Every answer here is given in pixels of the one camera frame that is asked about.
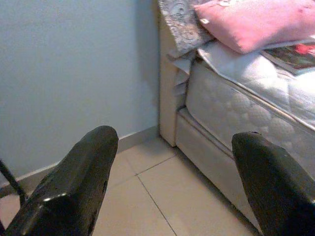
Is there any dark cover paperback book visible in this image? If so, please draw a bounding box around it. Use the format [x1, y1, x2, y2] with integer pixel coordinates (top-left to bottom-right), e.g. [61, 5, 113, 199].
[260, 43, 315, 76]

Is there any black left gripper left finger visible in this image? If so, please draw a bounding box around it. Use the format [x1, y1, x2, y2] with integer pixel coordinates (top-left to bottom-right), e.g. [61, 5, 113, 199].
[4, 125, 119, 236]

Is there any pink pillow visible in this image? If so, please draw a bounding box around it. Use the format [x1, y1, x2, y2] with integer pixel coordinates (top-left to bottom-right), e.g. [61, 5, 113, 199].
[193, 0, 315, 55]

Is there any grey floral print pillow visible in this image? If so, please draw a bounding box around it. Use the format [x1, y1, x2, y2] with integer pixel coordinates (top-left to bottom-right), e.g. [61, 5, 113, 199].
[157, 0, 216, 59]

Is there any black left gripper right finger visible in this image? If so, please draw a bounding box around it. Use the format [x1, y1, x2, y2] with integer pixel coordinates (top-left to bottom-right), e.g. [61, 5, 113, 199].
[231, 131, 315, 236]

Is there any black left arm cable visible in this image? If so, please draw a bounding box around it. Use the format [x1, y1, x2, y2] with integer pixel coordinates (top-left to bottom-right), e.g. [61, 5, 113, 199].
[0, 158, 28, 206]

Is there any beige bed base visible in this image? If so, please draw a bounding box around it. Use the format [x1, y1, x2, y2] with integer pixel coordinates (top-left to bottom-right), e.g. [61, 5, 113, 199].
[176, 108, 265, 232]

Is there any white quilted mattress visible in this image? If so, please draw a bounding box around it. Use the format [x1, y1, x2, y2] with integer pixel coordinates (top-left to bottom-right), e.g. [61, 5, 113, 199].
[172, 39, 315, 163]

